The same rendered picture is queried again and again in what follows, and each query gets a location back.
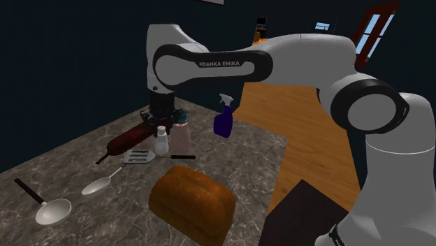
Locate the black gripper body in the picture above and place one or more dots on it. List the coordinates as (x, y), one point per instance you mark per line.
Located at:
(163, 104)

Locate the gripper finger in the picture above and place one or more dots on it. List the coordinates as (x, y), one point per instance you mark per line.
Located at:
(145, 117)
(176, 115)

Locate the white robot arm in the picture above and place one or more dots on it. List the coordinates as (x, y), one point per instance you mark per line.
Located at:
(306, 61)

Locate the pink bottle with teal cap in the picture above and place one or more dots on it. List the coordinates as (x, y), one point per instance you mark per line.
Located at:
(180, 139)

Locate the dark red sausage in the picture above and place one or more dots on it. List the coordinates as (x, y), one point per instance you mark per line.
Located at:
(127, 140)

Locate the small white shaker bottle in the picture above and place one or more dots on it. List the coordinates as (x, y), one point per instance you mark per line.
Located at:
(161, 143)

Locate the blue spray bottle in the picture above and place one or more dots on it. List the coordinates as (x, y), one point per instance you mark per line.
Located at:
(223, 124)

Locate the silver spoon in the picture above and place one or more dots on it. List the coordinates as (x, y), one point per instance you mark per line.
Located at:
(97, 186)

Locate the brown bread loaf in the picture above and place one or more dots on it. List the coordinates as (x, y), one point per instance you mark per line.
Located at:
(192, 204)

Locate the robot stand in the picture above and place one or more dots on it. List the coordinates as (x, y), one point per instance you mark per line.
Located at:
(299, 214)

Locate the red framed window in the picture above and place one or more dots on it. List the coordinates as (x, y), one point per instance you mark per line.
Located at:
(369, 34)

